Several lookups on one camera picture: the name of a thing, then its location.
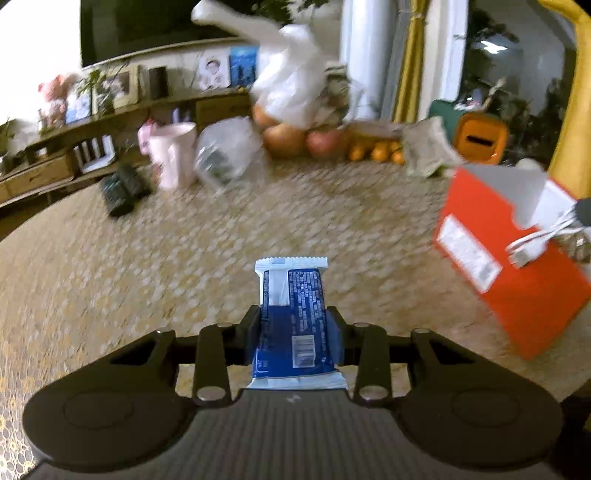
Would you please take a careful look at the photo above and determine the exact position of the orange-yellow apple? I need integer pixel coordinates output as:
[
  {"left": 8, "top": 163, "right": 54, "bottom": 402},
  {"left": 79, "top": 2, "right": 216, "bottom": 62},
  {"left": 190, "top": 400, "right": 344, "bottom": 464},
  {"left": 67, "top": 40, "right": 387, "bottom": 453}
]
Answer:
[{"left": 263, "top": 124, "right": 308, "bottom": 159}]

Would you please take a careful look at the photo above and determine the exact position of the white plastic bag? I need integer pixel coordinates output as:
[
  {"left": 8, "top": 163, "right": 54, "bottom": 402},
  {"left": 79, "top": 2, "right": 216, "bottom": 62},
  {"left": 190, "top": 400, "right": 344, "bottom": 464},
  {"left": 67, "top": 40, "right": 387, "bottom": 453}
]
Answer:
[{"left": 191, "top": 0, "right": 362, "bottom": 128}]

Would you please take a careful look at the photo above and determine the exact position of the wooden picture frame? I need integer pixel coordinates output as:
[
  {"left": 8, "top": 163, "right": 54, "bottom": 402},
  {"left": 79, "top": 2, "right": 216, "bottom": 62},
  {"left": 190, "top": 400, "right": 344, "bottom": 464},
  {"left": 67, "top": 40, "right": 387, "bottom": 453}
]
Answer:
[{"left": 91, "top": 64, "right": 140, "bottom": 114}]

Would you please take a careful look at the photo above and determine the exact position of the blue and white snack packet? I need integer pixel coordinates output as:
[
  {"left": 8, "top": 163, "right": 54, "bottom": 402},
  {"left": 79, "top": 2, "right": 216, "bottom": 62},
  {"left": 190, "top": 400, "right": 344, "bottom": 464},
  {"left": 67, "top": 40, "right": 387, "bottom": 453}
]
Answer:
[{"left": 247, "top": 257, "right": 347, "bottom": 391}]

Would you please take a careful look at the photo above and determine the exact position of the red cardboard box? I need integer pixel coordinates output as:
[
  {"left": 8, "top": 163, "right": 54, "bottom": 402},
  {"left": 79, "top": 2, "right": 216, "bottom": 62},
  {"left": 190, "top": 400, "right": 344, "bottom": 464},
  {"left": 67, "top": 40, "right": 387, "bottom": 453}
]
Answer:
[{"left": 433, "top": 162, "right": 591, "bottom": 361}]

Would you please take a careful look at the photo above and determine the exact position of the wooden cabinet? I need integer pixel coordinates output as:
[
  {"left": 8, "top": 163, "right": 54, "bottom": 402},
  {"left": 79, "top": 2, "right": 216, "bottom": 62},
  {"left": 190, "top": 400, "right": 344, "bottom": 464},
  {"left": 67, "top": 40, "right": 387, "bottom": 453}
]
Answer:
[{"left": 0, "top": 87, "right": 254, "bottom": 209}]

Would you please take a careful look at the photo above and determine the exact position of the pink cup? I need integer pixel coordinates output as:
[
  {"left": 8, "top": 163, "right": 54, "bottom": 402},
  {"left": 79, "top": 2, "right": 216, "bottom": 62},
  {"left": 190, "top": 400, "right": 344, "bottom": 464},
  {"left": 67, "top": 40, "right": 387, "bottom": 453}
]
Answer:
[{"left": 147, "top": 121, "right": 199, "bottom": 191}]

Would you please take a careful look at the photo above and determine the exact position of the black speaker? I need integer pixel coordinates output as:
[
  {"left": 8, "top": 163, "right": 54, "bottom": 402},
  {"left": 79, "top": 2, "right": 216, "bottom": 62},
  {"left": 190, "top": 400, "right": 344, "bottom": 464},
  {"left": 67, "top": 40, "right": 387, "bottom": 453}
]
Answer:
[{"left": 148, "top": 66, "right": 170, "bottom": 101}]

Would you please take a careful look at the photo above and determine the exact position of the black remote control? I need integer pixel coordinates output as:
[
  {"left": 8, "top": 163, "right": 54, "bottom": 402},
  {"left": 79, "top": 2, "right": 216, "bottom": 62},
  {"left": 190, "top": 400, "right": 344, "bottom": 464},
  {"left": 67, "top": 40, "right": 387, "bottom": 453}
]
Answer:
[{"left": 98, "top": 163, "right": 151, "bottom": 219}]

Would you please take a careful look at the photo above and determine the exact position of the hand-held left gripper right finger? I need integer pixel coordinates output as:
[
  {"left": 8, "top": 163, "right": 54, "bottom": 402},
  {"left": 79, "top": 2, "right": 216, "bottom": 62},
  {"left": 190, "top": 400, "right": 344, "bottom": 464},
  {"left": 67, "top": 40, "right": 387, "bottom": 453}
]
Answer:
[{"left": 325, "top": 307, "right": 481, "bottom": 409}]

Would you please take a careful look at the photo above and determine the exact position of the white rack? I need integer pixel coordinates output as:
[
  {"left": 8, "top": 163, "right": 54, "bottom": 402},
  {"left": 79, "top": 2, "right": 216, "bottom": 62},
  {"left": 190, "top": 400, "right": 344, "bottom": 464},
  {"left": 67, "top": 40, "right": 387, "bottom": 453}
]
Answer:
[{"left": 73, "top": 135, "right": 117, "bottom": 175}]

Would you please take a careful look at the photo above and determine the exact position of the pile of oranges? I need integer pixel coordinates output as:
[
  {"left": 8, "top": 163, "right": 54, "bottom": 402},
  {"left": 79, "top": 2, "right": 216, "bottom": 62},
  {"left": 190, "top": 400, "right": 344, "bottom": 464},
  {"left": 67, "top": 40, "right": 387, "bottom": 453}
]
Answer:
[{"left": 347, "top": 138, "right": 407, "bottom": 165}]

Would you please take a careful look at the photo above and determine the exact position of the yellow chair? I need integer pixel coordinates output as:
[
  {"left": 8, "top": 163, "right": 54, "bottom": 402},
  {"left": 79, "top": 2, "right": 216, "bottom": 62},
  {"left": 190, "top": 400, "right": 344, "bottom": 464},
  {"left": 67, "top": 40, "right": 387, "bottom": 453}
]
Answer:
[{"left": 537, "top": 0, "right": 591, "bottom": 177}]

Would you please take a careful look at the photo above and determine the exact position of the blue picture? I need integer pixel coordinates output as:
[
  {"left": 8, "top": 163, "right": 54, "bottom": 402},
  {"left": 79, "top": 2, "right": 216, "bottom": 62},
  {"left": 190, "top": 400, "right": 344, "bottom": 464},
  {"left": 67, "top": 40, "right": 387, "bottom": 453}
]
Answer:
[{"left": 229, "top": 45, "right": 258, "bottom": 89}]

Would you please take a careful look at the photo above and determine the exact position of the pink plush toy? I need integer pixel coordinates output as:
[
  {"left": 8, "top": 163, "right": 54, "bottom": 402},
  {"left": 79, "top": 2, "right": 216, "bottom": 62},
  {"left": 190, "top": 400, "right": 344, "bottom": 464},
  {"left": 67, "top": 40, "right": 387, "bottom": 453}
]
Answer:
[{"left": 38, "top": 73, "right": 80, "bottom": 128}]

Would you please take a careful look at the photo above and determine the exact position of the clear plastic bag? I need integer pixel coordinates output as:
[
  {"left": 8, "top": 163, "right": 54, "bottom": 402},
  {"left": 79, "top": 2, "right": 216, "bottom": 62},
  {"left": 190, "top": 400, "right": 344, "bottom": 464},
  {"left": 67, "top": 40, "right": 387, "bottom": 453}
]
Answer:
[{"left": 193, "top": 117, "right": 267, "bottom": 191}]

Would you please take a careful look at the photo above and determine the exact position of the grey patterned bag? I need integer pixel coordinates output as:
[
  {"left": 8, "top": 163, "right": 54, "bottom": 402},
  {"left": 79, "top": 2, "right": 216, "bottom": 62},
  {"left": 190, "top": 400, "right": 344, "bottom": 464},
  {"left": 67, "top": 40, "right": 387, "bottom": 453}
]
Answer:
[{"left": 321, "top": 64, "right": 354, "bottom": 126}]

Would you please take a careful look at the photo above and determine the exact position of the white cable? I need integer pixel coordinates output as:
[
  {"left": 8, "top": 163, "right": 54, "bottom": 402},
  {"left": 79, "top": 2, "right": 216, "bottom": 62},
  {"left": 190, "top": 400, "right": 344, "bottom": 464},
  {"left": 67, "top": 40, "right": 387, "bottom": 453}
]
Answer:
[{"left": 505, "top": 210, "right": 585, "bottom": 270}]

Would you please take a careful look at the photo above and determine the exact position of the beige crumpled cloth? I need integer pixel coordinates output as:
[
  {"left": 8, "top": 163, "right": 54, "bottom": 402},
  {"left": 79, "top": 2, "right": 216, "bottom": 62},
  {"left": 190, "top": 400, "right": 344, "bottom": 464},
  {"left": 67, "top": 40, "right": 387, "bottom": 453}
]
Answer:
[{"left": 401, "top": 116, "right": 468, "bottom": 179}]

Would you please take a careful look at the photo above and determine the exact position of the green and orange pen holder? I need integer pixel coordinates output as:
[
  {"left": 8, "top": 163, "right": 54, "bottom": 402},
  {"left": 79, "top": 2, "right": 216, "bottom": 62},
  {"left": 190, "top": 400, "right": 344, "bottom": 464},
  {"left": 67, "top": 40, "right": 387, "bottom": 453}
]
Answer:
[{"left": 427, "top": 78, "right": 509, "bottom": 166}]

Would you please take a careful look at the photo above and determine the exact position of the black television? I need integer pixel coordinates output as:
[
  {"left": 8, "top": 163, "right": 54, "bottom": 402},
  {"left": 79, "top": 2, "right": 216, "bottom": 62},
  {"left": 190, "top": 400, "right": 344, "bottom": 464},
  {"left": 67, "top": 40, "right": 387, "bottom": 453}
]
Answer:
[{"left": 80, "top": 0, "right": 243, "bottom": 68}]

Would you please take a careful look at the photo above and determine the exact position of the white picture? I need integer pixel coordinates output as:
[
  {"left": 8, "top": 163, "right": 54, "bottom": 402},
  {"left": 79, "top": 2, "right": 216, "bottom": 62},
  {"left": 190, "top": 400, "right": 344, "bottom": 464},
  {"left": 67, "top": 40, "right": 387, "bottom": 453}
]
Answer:
[{"left": 198, "top": 52, "right": 232, "bottom": 92}]

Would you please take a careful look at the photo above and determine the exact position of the beige patterned desktop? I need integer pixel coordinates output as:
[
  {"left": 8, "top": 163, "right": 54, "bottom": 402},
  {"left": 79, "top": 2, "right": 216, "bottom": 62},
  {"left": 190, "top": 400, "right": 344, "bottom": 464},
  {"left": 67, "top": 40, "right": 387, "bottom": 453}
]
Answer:
[{"left": 0, "top": 150, "right": 591, "bottom": 480}]

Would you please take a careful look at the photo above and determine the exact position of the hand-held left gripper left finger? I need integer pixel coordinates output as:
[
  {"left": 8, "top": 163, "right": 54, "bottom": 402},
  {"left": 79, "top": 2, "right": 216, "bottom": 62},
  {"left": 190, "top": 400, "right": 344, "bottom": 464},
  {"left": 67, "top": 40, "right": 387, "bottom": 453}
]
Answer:
[{"left": 110, "top": 305, "right": 265, "bottom": 409}]

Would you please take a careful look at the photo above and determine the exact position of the brown flat box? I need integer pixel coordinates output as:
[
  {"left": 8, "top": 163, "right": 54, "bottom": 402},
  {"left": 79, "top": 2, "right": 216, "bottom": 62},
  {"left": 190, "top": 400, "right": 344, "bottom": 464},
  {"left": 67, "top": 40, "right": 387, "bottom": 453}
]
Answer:
[{"left": 346, "top": 120, "right": 408, "bottom": 142}]

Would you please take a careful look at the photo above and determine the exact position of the yellow curtain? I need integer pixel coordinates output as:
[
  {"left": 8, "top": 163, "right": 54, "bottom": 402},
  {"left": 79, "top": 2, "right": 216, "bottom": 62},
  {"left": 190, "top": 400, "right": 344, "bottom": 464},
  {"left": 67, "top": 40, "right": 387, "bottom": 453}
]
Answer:
[{"left": 392, "top": 0, "right": 428, "bottom": 124}]

